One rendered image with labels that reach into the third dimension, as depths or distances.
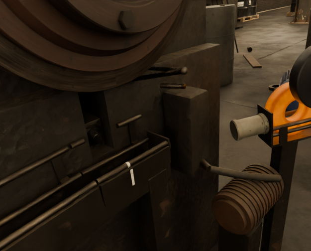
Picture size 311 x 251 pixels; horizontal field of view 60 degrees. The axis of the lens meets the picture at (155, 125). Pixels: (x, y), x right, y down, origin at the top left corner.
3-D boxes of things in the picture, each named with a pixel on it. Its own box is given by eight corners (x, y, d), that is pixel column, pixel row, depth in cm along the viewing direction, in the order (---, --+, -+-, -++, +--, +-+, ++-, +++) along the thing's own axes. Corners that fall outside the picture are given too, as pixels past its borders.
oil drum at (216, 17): (176, 83, 346) (172, 9, 308) (204, 72, 382) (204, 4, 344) (215, 91, 306) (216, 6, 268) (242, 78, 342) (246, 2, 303)
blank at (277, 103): (278, 141, 81) (285, 146, 78) (254, 106, 74) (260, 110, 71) (320, 106, 79) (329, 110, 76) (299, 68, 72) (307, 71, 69)
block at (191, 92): (165, 166, 80) (158, 90, 70) (182, 155, 85) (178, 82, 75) (193, 180, 73) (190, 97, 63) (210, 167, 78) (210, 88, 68)
